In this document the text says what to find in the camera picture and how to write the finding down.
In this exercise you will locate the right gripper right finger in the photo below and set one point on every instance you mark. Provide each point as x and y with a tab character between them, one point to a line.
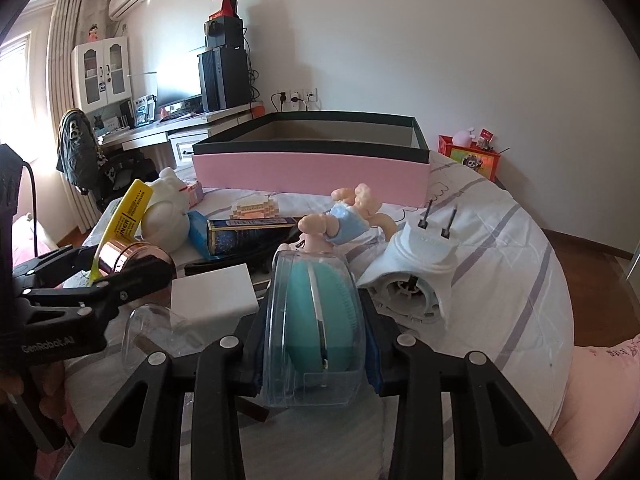
496	435

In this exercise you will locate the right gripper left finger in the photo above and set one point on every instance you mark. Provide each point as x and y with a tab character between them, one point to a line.
138	434

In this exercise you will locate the rose gold round tin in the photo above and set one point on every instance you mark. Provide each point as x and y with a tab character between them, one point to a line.
117	256

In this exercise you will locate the white round plush toy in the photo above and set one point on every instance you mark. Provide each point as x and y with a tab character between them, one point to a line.
165	222

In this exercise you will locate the white square box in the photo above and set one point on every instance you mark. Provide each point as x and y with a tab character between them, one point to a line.
211	304

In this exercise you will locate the blue rectangular case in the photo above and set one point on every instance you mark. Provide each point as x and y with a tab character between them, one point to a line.
199	235

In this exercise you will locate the white plug-in device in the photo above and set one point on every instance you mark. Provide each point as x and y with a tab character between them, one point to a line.
411	281

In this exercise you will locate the teal brush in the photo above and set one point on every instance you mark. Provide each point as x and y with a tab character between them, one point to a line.
315	339

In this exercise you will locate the dark blue gold-edged box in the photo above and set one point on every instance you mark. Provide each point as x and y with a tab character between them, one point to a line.
225	236

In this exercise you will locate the white pink brick figure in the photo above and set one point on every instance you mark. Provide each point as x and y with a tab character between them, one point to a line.
255	207

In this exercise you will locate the pink pig figurine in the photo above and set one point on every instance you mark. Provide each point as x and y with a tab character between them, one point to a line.
354	212

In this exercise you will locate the pink pillow with writing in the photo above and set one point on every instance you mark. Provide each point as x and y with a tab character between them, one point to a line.
601	404

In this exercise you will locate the striped white bed cover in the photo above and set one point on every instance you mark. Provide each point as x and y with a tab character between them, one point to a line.
509	299

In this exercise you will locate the black office chair with jacket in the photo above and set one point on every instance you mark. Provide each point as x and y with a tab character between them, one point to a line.
89	170

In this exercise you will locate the white desk with drawers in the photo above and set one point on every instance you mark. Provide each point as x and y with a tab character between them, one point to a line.
171	141

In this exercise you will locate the white glass-door cabinet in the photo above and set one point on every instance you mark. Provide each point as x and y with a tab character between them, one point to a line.
101	74

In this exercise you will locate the computer monitor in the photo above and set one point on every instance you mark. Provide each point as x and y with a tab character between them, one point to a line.
177	77

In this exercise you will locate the red cartoon storage box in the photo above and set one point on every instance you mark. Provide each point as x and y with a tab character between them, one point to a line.
483	162

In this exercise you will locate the small doll on cabinet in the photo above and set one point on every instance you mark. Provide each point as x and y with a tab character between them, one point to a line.
93	33

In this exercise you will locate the beige curtain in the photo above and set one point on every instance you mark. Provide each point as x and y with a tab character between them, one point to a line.
61	41

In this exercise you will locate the black computer tower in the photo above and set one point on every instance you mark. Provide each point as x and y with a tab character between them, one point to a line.
224	78

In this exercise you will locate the pink storage box dark rim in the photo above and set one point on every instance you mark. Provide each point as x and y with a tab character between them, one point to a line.
317	152

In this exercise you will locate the black speaker box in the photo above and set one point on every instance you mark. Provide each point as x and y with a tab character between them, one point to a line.
224	31

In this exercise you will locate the red calendar stand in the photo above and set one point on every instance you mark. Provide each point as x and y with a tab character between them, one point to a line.
223	9

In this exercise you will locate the wall power outlets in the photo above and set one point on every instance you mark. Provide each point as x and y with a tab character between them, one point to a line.
295	100

